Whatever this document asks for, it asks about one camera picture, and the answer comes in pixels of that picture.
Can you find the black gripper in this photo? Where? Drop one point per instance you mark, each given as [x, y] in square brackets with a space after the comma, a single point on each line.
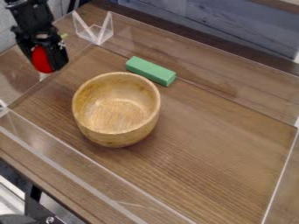
[34, 20]

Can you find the red plush fruit green stem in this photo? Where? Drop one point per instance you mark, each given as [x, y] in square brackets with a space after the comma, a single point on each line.
[39, 56]

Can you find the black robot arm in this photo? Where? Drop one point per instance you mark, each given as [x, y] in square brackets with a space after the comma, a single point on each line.
[37, 35]

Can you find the clear acrylic stand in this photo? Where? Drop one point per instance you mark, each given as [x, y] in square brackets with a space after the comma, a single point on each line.
[94, 33]

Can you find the wooden bowl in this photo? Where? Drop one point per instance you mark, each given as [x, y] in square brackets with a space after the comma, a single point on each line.
[117, 107]

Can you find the green rectangular block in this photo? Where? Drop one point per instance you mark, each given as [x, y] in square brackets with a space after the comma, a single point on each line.
[154, 72]

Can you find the clear acrylic tray wall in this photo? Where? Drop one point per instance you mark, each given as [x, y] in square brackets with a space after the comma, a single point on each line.
[97, 194]

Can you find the black table leg frame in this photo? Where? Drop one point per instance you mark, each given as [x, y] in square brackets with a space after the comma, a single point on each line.
[35, 210]

